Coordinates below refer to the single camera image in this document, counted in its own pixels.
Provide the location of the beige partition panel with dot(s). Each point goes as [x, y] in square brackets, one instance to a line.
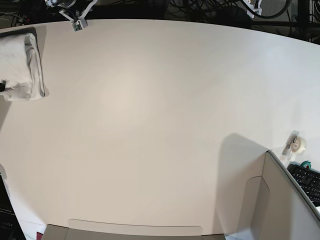
[275, 207]

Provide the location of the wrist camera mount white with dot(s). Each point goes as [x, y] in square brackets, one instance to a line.
[255, 7]
[77, 13]

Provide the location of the clear tape dispenser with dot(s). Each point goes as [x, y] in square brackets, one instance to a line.
[295, 145]

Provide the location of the green tape roll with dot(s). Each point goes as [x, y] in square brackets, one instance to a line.
[306, 164]

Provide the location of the black computer keyboard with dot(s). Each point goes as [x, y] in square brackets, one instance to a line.
[308, 180]

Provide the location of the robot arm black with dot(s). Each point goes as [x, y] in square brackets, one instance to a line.
[64, 4]

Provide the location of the white graphic t-shirt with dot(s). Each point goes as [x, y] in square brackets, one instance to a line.
[21, 73]

